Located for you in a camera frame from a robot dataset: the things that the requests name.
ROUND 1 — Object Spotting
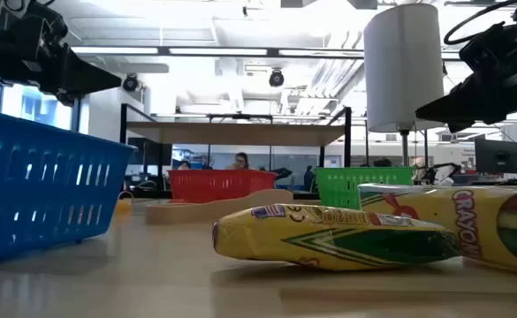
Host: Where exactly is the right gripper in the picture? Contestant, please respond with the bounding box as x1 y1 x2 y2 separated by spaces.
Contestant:
415 21 517 133

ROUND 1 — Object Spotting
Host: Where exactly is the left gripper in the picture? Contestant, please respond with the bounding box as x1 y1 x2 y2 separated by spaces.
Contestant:
0 1 122 107

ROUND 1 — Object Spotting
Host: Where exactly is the yellow crayon pack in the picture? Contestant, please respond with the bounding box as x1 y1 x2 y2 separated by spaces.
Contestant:
212 202 461 272
357 183 517 276

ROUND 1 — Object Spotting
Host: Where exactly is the tan rubber band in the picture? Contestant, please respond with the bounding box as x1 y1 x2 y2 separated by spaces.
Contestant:
145 188 294 225

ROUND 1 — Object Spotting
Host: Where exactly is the long ceiling light strip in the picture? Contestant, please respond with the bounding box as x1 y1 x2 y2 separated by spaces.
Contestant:
70 45 462 61

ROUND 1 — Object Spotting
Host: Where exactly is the black computer monitor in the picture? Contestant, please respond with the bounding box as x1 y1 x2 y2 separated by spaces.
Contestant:
474 138 517 176

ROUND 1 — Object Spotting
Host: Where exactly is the white shade table lamp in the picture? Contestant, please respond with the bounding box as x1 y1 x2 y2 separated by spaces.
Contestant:
362 3 445 168

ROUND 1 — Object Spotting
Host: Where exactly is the blue plastic basket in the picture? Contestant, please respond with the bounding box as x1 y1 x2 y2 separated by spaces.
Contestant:
0 107 138 266

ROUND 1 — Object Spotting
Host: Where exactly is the green plastic basket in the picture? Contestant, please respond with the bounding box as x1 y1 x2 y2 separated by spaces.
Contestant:
314 166 414 211

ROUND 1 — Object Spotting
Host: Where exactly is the red plastic basket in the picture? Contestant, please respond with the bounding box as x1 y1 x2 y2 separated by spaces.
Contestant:
168 169 279 204

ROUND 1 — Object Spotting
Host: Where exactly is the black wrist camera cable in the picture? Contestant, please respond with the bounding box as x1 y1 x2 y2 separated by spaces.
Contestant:
442 0 517 47

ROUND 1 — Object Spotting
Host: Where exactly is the wooden shelf riser black frame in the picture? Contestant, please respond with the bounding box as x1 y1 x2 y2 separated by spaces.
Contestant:
118 103 353 195

